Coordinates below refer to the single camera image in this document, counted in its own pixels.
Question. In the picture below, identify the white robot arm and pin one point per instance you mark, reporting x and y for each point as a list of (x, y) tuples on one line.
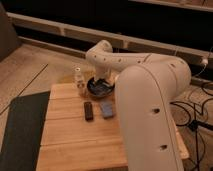
[(144, 88)]

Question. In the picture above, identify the black rectangular block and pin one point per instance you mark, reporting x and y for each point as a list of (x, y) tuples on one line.
[(88, 110)]

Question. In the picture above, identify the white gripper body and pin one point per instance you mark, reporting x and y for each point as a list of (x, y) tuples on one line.
[(101, 74)]

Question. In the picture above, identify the blue grey sponge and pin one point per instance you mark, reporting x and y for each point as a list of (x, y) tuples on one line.
[(106, 109)]

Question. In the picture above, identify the white shelf rail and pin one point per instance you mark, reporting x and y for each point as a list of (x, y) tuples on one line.
[(117, 40)]

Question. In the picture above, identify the small clear bottle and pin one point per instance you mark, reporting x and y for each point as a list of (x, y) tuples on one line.
[(79, 81)]

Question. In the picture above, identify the dark grey floor mat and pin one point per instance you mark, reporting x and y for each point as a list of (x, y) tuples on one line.
[(22, 137)]

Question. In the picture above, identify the dark ceramic bowl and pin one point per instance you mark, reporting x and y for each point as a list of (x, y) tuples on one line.
[(100, 88)]

